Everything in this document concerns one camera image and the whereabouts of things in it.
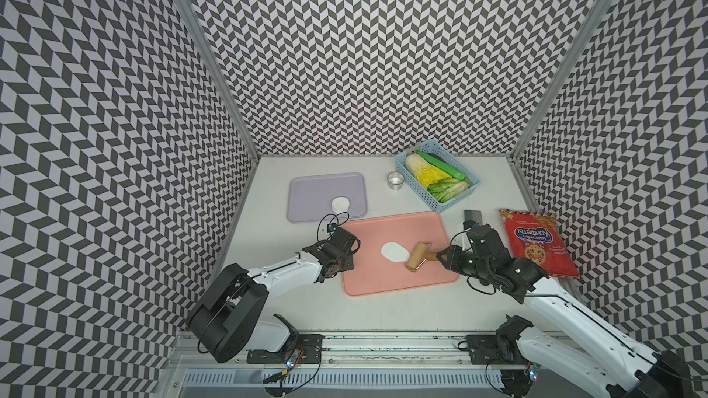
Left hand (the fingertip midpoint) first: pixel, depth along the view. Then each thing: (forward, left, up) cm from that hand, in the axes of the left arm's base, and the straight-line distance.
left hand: (344, 261), depth 89 cm
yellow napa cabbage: (+31, -30, +8) cm, 44 cm away
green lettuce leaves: (+24, -38, +7) cm, 45 cm away
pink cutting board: (-4, -9, +1) cm, 10 cm away
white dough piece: (+3, -17, 0) cm, 17 cm away
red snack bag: (+7, -65, +3) cm, 65 cm away
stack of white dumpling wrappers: (+21, +2, +3) cm, 21 cm away
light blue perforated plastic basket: (+47, -37, +5) cm, 60 cm away
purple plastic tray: (+25, +14, +2) cm, 29 cm away
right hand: (-4, -29, +10) cm, 31 cm away
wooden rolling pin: (+1, -24, +2) cm, 25 cm away
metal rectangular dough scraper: (+18, -47, -1) cm, 50 cm away
